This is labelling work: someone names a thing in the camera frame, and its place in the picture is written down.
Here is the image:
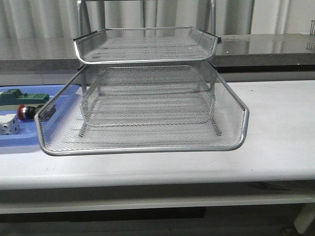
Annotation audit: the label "white table leg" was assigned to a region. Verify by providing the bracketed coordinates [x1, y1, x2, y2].
[293, 203, 315, 234]

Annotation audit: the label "blue plastic tray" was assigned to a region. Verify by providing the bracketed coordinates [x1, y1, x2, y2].
[0, 85, 79, 147]

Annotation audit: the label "red emergency stop button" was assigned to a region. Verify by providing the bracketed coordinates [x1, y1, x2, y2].
[18, 104, 56, 121]

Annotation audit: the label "green terminal block component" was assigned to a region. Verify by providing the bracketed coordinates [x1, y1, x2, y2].
[0, 89, 50, 106]

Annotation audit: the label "white circuit breaker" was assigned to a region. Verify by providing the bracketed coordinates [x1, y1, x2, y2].
[0, 114, 20, 135]

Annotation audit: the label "grey stone back counter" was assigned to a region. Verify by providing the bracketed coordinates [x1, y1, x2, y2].
[0, 34, 315, 74]

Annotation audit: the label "grey metal rack frame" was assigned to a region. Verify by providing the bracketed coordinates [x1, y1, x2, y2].
[76, 0, 223, 138]

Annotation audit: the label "silver mesh top tray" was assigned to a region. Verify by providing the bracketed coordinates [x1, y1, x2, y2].
[73, 27, 221, 64]

